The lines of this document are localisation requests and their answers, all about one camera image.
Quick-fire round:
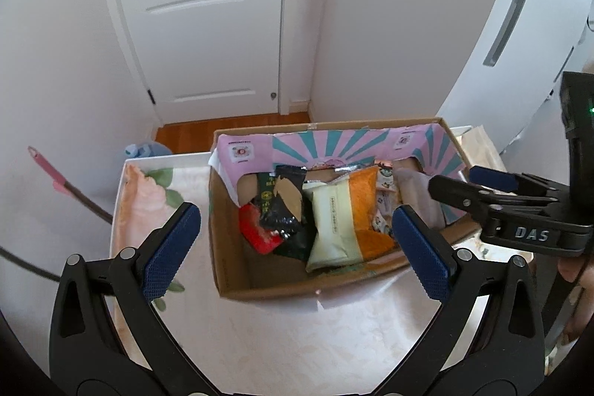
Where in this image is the dark curved rod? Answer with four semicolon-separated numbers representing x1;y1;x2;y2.
0;248;63;283

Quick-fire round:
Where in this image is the floral tablecloth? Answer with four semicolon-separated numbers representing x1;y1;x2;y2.
110;124;534;394

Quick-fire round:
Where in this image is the pale purple packet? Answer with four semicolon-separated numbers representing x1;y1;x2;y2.
394;168;446;232

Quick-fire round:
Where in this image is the person's right hand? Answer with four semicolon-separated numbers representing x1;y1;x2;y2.
557;257;594;343

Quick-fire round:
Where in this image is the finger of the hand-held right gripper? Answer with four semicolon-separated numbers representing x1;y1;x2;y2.
469;165;571;202
428;174;558;220

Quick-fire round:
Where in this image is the white cabinet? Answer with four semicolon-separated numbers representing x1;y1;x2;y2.
436;0;594;156

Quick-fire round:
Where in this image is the pink handled dark stick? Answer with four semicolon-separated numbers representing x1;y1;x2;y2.
27;145;114;224

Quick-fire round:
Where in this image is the white cartoon print packet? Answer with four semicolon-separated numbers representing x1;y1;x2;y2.
371;161;401;234

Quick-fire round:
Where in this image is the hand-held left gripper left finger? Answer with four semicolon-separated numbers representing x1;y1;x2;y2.
49;201;219;396

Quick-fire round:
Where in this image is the black snack packet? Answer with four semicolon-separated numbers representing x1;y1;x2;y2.
260;165;307;239

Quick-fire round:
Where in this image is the pale green orange snack packet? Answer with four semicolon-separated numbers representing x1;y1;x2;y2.
305;166;397;272

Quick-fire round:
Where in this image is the cream paper bag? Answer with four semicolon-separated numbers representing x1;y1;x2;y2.
459;124;507;171

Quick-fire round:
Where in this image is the printed dark green snack packet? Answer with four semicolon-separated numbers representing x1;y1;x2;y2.
257;171;279;211

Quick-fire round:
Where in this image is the pink printed cardboard box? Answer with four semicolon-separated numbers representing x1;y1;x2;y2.
207;117;483;301

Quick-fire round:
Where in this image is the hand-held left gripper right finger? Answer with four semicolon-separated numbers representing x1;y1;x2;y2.
371;204;546;396

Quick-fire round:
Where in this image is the red snack packet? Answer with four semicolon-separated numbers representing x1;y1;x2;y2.
239;201;285;255

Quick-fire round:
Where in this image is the white door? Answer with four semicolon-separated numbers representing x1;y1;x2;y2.
95;0;291;125

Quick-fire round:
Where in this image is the plain dark green snack packet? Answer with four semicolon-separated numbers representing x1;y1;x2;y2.
273;217;317;262

